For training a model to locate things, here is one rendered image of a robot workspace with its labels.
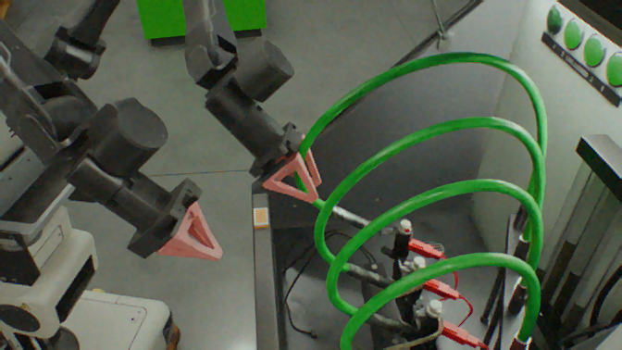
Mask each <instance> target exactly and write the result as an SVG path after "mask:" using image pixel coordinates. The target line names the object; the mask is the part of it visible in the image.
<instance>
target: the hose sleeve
mask: <svg viewBox="0 0 622 350"><path fill-rule="evenodd" d="M330 216H331V217H332V218H335V219H338V220H340V221H342V222H345V223H348V224H350V225H352V226H355V227H356V228H358V229H360V230H362V229H363V228H365V227H366V225H368V224H369V223H370V221H368V220H366V219H362V218H361V217H358V216H357V215H355V214H352V213H350V212H348V211H346V210H343V209H341V208H338V207H337V206H336V207H334V208H333V210H332V212H331V213H330Z"/></svg>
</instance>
